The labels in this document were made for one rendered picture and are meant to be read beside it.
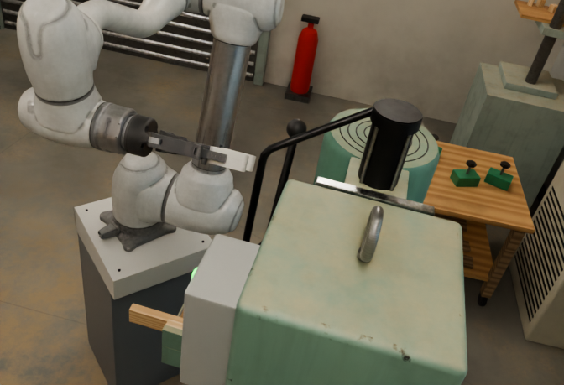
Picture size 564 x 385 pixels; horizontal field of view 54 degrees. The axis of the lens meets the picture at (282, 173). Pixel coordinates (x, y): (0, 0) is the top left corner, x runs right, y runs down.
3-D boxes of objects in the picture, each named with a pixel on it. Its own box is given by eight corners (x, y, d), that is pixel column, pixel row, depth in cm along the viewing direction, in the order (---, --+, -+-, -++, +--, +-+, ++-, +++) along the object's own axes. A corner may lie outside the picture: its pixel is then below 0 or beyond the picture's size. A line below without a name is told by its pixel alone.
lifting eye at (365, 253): (373, 241, 62) (389, 195, 58) (368, 279, 57) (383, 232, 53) (359, 237, 62) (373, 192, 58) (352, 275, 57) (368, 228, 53)
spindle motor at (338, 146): (392, 258, 108) (442, 121, 89) (384, 328, 93) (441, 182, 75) (305, 234, 110) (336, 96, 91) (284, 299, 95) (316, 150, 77)
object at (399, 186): (395, 210, 78) (432, 105, 68) (391, 247, 72) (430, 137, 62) (340, 195, 79) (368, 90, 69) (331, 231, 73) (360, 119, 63)
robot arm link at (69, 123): (92, 164, 104) (80, 111, 94) (17, 144, 106) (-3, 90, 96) (118, 127, 111) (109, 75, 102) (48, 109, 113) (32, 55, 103)
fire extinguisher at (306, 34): (311, 92, 418) (326, 15, 383) (308, 103, 403) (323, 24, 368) (288, 87, 419) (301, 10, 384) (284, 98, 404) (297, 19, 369)
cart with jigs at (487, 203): (476, 234, 309) (521, 137, 272) (489, 312, 263) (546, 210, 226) (360, 208, 313) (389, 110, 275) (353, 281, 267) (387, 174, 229)
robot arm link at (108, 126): (85, 148, 99) (116, 156, 99) (96, 99, 99) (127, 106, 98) (107, 149, 108) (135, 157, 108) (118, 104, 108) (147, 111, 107)
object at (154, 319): (371, 386, 118) (376, 375, 116) (370, 394, 117) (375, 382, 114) (133, 314, 124) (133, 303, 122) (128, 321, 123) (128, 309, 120)
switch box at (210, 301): (250, 332, 74) (264, 245, 64) (226, 398, 66) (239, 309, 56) (206, 319, 74) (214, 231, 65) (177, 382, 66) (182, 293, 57)
